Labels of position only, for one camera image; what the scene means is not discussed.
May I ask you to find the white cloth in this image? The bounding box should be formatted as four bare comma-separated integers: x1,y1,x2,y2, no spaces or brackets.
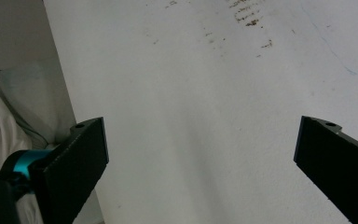
0,60,77,224

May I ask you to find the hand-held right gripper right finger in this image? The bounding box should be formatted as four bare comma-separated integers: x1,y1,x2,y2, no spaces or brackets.
293,115,358,224

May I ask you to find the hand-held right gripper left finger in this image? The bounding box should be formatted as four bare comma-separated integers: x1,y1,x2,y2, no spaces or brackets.
27,117,110,224

